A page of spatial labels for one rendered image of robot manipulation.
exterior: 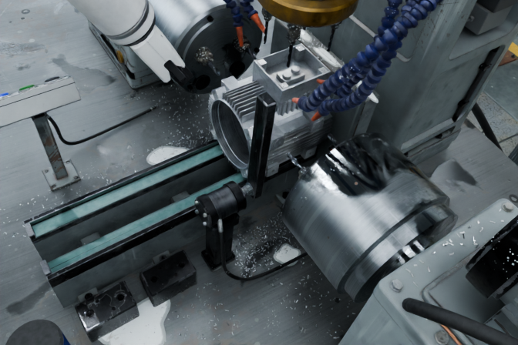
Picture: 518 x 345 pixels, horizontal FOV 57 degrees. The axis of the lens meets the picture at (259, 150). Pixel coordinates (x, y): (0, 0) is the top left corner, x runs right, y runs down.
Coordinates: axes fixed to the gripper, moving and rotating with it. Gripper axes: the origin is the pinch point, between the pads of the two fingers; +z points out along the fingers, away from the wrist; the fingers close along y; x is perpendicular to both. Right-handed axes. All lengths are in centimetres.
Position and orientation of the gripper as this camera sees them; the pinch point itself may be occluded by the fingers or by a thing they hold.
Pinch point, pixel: (180, 73)
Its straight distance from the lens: 89.9
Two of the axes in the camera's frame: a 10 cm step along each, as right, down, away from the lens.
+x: 7.6, -6.5, -0.3
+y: 5.5, 6.7, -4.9
